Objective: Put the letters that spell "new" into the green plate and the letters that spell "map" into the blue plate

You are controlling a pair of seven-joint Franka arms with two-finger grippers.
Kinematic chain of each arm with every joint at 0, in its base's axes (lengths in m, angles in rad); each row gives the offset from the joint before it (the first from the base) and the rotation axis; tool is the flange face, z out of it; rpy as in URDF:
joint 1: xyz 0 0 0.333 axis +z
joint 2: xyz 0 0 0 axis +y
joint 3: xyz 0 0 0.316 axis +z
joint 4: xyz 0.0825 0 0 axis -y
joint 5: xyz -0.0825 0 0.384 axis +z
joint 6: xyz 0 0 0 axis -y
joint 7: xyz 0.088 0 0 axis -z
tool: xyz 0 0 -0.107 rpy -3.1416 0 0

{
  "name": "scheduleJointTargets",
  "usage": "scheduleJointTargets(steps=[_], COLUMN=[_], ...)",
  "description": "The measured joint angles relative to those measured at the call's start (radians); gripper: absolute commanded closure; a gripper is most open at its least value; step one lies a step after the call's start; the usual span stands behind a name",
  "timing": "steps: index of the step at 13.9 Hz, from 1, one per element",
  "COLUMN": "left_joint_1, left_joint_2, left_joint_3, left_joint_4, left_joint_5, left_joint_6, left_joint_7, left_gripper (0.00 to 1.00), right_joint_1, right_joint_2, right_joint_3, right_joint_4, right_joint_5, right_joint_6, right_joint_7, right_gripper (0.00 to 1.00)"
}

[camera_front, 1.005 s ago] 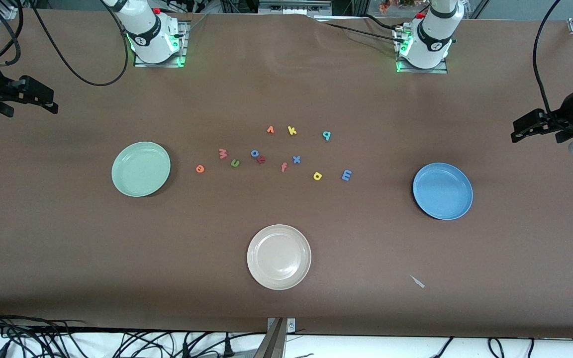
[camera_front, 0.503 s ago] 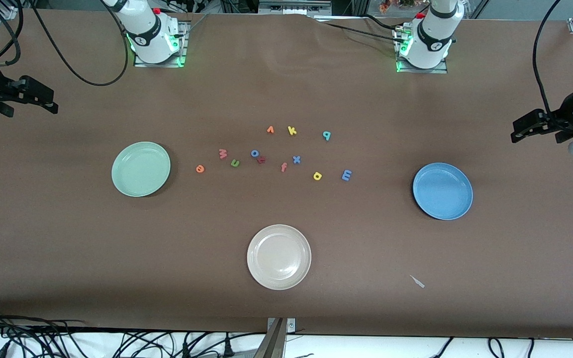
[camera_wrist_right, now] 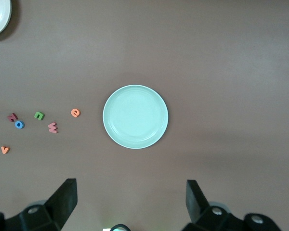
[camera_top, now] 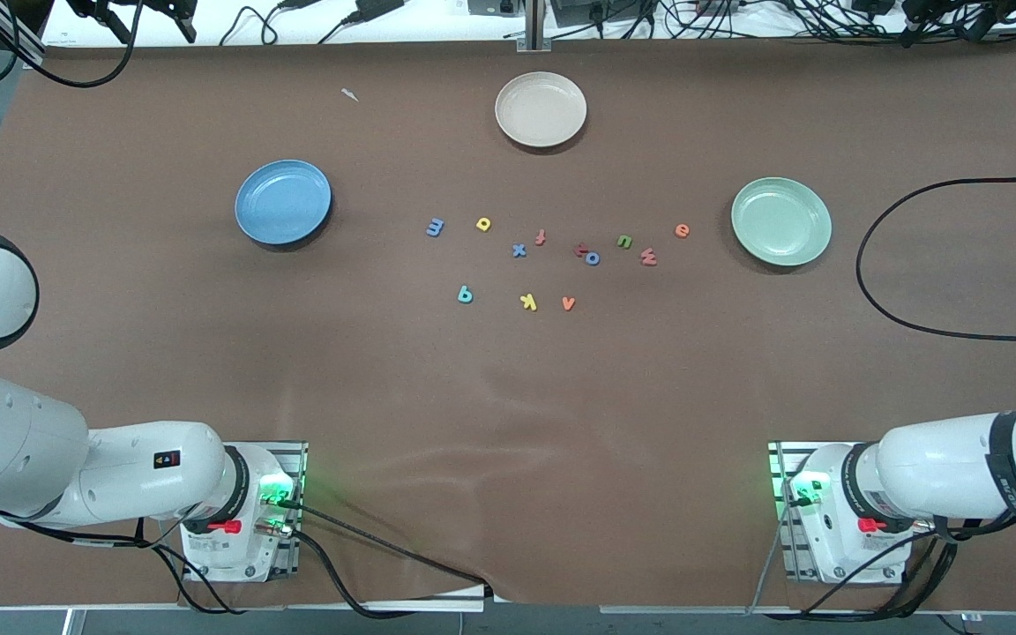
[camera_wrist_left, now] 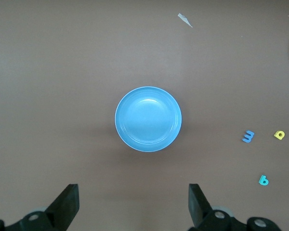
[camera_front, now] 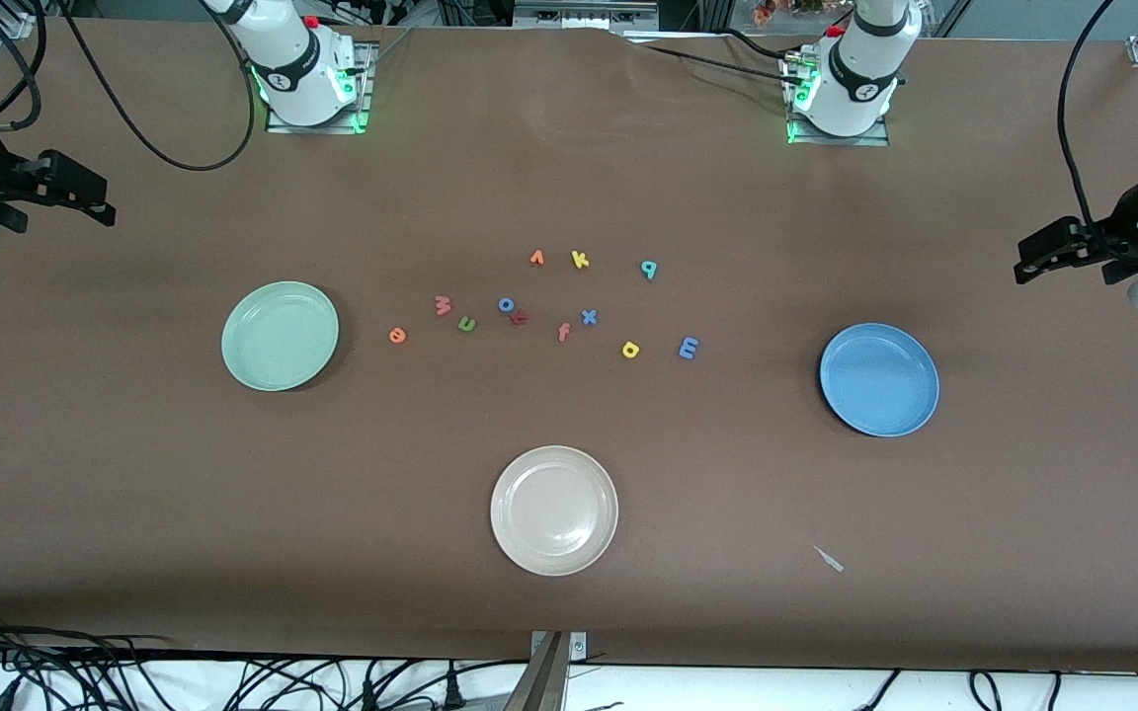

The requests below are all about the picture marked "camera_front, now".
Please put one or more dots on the beige plate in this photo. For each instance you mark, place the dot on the beige plate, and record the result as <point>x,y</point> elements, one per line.
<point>554,511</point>

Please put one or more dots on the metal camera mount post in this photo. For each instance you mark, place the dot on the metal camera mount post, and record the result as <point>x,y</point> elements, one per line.
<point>544,681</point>

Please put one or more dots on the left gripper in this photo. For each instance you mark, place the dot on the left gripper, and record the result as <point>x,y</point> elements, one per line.
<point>1131,219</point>

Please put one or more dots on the small grey tape scrap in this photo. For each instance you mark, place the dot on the small grey tape scrap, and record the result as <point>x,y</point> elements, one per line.
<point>831,561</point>

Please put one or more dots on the brown table cover sheet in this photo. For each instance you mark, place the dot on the brown table cover sheet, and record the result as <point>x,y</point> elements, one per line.
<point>134,494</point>

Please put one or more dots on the teal letter p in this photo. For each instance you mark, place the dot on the teal letter p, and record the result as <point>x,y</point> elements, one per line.
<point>648,268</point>

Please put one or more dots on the pink-red letter w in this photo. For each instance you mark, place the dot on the pink-red letter w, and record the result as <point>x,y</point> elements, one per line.
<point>443,305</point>

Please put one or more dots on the orange dried plant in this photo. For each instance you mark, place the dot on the orange dried plant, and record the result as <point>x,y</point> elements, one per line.
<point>767,12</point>

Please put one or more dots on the blue letter E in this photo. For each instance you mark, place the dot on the blue letter E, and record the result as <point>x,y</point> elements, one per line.
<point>689,348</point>

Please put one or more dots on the grey metal box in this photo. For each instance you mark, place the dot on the grey metal box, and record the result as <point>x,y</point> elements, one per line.
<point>584,15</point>

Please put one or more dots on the blue plate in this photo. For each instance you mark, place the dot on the blue plate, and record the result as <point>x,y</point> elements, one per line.
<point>880,380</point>

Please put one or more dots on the light green plate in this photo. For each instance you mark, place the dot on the light green plate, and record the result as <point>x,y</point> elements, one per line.
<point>280,336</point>

